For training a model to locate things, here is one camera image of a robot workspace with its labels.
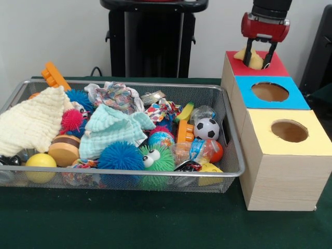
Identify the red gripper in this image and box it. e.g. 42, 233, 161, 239
241, 12, 291, 71

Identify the yellow plush toy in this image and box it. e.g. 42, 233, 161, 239
233, 48, 265, 70

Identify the light blue muslin cloth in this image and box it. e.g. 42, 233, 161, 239
79, 103, 156, 160

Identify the blue spiky ball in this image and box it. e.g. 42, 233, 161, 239
97, 141, 145, 171
66, 89, 95, 115

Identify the pink blue fuzzy caterpillar toy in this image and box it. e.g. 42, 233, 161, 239
61, 101, 91, 138

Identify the orange plastic toy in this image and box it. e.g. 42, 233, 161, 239
41, 61, 72, 91

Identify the cream muslin cloth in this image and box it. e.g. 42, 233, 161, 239
0, 85, 75, 158

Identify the wooden box with three holes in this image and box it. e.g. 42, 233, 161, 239
220, 51, 332, 212

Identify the black stand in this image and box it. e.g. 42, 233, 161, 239
298, 4, 332, 90

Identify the dark green side tablecloth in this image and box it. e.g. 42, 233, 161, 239
307, 82, 332, 122

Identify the black white soccer ball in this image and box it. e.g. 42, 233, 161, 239
193, 118, 220, 141

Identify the green spiky toy with eyes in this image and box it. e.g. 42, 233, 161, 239
140, 144, 176, 172

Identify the tan brown toy hamburger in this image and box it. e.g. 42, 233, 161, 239
48, 134, 81, 168

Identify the yellow ball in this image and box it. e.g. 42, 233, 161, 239
25, 153, 57, 184

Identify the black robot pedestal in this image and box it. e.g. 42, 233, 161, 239
100, 0, 210, 78

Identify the shallow wire mesh bin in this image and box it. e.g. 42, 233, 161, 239
0, 79, 246, 194

